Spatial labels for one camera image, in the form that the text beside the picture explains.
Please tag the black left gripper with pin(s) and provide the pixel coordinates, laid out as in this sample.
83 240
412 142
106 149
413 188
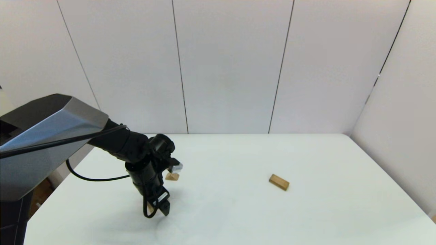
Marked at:
153 190

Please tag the arched wooden building block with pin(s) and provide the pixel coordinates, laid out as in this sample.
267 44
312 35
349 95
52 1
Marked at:
150 208

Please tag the rectangular wooden building block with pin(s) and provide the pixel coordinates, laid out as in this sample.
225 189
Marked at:
279 182

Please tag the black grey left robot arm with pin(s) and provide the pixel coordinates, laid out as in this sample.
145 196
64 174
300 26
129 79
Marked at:
41 136

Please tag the triangular wooden building block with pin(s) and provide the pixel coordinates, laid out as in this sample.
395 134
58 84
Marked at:
173 177

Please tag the brown cardboard box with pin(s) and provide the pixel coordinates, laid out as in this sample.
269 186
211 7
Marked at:
41 195

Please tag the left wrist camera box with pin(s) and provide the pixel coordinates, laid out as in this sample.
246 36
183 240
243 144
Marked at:
176 166

